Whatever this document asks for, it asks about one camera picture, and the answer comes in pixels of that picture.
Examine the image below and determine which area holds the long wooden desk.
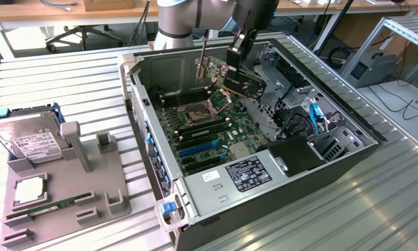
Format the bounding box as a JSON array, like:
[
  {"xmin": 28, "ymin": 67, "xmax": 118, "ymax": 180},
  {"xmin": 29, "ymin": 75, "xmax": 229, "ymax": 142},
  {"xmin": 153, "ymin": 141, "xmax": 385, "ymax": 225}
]
[{"xmin": 274, "ymin": 0, "xmax": 418, "ymax": 18}]

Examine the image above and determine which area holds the black RAM slot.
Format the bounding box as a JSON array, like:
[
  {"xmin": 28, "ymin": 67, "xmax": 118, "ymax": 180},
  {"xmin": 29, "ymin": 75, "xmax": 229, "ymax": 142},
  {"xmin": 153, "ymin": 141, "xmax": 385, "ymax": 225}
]
[
  {"xmin": 161, "ymin": 93, "xmax": 210, "ymax": 108},
  {"xmin": 158, "ymin": 88, "xmax": 209, "ymax": 101}
]

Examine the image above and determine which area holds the graphics card with metal bracket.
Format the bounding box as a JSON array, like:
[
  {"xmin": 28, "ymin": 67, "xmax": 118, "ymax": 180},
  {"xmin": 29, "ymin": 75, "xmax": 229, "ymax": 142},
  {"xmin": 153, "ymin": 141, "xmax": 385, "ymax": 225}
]
[{"xmin": 193, "ymin": 36, "xmax": 267, "ymax": 100}]

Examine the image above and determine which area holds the black slanted pole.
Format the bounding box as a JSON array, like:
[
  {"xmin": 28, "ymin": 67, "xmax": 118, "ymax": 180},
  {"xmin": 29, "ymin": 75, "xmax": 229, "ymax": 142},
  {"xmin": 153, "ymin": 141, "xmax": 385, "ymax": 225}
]
[{"xmin": 311, "ymin": 0, "xmax": 355, "ymax": 52}]

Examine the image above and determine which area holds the black plastic shroud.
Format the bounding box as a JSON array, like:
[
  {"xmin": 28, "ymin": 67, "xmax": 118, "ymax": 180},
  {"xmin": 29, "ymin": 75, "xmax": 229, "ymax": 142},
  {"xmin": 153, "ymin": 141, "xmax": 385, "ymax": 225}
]
[{"xmin": 266, "ymin": 135, "xmax": 327, "ymax": 178}]

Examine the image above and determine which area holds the black wire bundle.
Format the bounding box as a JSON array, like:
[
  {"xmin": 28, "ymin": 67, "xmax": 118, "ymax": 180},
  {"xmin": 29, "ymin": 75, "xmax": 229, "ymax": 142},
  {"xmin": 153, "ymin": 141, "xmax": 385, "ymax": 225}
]
[{"xmin": 274, "ymin": 107, "xmax": 346, "ymax": 139}]

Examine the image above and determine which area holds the grey parts rack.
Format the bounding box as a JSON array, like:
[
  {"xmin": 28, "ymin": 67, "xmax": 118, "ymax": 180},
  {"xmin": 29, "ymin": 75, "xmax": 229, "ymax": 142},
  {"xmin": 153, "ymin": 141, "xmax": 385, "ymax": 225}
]
[{"xmin": 0, "ymin": 121, "xmax": 132, "ymax": 249}]

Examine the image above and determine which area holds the grey computer tower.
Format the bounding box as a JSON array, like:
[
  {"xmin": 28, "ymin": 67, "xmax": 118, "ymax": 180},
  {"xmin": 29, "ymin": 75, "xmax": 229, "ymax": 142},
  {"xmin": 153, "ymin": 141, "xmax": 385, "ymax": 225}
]
[{"xmin": 339, "ymin": 51, "xmax": 401, "ymax": 89}]

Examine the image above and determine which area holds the blue case latch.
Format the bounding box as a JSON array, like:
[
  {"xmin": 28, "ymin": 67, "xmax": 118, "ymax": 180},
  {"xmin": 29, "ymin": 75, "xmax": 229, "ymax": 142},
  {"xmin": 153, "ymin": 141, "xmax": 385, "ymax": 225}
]
[{"xmin": 160, "ymin": 202, "xmax": 177, "ymax": 215}]

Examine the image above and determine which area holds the black expansion slot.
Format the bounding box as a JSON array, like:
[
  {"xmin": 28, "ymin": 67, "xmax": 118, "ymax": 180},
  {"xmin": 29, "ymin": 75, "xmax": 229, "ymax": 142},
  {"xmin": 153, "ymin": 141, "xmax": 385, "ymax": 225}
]
[
  {"xmin": 176, "ymin": 134, "xmax": 217, "ymax": 149},
  {"xmin": 182, "ymin": 154, "xmax": 226, "ymax": 169}
]

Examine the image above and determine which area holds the CPU socket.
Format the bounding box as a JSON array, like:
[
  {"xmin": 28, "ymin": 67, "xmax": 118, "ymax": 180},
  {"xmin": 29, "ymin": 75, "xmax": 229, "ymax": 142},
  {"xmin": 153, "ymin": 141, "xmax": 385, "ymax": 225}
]
[{"xmin": 180, "ymin": 102, "xmax": 214, "ymax": 126}]

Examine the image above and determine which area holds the green motherboard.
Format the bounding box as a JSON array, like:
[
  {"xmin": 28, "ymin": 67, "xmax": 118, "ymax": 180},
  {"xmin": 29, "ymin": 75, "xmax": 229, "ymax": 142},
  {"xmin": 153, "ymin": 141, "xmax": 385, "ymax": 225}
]
[{"xmin": 153, "ymin": 87, "xmax": 271, "ymax": 176}]

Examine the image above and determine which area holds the silver power supply with label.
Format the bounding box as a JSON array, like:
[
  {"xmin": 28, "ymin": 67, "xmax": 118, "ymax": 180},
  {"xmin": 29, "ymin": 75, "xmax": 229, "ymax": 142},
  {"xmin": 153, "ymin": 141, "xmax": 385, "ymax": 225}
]
[{"xmin": 176, "ymin": 151, "xmax": 289, "ymax": 219}]

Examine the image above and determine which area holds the RAM stick with white label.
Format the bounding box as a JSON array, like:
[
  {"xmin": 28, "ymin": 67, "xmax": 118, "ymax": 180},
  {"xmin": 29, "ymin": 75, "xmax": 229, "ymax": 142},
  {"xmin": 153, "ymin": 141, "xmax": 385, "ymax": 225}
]
[{"xmin": 178, "ymin": 124, "xmax": 230, "ymax": 141}]

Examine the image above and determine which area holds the black office chair base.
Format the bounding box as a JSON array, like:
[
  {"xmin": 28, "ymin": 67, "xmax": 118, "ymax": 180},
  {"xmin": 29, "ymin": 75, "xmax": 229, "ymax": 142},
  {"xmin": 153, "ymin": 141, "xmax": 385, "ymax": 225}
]
[{"xmin": 273, "ymin": 15, "xmax": 305, "ymax": 32}]

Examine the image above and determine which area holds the thin locking lever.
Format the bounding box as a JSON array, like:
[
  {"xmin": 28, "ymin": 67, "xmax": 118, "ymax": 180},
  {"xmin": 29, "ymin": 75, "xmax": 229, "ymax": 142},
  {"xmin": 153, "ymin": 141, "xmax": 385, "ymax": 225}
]
[{"xmin": 173, "ymin": 85, "xmax": 182, "ymax": 109}]

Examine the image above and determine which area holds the silver chipset heatsink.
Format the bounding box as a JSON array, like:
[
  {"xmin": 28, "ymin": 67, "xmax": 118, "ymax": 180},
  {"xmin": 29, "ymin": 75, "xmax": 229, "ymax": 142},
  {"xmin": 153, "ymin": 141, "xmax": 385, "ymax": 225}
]
[{"xmin": 229, "ymin": 145, "xmax": 257, "ymax": 159}]

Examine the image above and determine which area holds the silver disk bay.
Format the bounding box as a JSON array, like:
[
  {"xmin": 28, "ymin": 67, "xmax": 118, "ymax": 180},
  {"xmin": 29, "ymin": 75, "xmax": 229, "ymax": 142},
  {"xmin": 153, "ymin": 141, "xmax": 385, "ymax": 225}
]
[{"xmin": 306, "ymin": 127, "xmax": 369, "ymax": 162}]

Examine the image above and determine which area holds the open black PC case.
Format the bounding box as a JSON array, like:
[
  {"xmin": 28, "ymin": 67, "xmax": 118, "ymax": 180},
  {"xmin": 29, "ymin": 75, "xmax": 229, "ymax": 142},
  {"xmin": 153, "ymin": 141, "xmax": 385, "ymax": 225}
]
[{"xmin": 117, "ymin": 38, "xmax": 387, "ymax": 251}]

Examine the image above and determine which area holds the green RAM stick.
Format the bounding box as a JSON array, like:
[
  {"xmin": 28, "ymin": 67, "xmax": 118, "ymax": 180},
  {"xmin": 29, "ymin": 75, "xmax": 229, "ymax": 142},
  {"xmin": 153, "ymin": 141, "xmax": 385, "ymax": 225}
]
[{"xmin": 5, "ymin": 192, "xmax": 93, "ymax": 220}]

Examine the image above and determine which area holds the metal socket cover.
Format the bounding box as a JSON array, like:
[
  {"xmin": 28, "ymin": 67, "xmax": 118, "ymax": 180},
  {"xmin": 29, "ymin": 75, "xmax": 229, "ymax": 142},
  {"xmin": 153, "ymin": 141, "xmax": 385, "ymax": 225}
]
[{"xmin": 204, "ymin": 88, "xmax": 233, "ymax": 116}]

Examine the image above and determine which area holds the wooden box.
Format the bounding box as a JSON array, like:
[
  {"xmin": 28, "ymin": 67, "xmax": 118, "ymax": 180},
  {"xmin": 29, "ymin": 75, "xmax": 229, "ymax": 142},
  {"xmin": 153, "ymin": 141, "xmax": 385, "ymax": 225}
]
[{"xmin": 82, "ymin": 0, "xmax": 133, "ymax": 13}]

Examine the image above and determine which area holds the silver hard disk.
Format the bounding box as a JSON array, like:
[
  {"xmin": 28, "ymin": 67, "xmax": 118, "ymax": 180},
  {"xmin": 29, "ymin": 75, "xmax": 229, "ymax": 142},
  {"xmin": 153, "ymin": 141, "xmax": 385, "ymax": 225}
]
[{"xmin": 0, "ymin": 111, "xmax": 73, "ymax": 165}]

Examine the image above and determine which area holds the office chair with grey base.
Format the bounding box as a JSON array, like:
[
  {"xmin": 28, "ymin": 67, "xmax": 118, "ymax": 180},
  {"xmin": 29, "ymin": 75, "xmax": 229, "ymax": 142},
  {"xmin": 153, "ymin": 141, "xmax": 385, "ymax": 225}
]
[{"xmin": 44, "ymin": 24, "xmax": 124, "ymax": 52}]

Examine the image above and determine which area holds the blue expansion slot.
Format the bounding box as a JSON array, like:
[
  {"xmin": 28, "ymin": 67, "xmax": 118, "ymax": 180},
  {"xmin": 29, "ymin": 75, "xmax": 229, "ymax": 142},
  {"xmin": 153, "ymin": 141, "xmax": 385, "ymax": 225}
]
[{"xmin": 178, "ymin": 142, "xmax": 219, "ymax": 158}]

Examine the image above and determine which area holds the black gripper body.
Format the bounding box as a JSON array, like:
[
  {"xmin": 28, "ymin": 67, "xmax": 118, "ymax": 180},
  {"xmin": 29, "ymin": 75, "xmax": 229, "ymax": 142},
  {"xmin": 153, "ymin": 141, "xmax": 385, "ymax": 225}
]
[{"xmin": 231, "ymin": 0, "xmax": 281, "ymax": 31}]

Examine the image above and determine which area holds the aluminium frame rack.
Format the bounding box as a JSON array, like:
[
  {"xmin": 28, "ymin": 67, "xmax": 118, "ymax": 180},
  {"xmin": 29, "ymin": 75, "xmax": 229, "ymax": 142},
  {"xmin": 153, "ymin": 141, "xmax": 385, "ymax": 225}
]
[{"xmin": 337, "ymin": 14, "xmax": 418, "ymax": 84}]

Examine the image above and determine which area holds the grey-blue network cable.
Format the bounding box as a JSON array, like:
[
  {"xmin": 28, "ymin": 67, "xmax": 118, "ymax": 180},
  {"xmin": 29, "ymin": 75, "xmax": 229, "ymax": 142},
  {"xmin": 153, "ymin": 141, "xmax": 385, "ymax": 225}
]
[{"xmin": 41, "ymin": 0, "xmax": 80, "ymax": 12}]

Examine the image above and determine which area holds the silver drive cage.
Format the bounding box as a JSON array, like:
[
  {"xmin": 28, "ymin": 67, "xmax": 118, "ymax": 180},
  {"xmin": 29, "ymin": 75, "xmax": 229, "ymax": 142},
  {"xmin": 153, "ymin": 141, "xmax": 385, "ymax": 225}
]
[{"xmin": 245, "ymin": 43, "xmax": 321, "ymax": 142}]

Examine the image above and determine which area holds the silver CPU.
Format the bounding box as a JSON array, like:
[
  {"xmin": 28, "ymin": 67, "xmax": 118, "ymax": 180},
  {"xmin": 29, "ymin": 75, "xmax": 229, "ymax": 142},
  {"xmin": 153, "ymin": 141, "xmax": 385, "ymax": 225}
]
[{"xmin": 13, "ymin": 178, "xmax": 45, "ymax": 202}]

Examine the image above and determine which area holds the thin hanging cable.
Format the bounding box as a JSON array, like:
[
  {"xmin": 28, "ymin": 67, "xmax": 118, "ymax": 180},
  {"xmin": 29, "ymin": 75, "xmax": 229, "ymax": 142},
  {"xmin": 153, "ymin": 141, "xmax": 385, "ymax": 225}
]
[{"xmin": 125, "ymin": 0, "xmax": 152, "ymax": 47}]

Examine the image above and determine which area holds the blue wire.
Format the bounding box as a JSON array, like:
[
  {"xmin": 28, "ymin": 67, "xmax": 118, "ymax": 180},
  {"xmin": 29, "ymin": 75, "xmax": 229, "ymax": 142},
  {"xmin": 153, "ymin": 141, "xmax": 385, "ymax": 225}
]
[{"xmin": 309, "ymin": 103, "xmax": 330, "ymax": 135}]

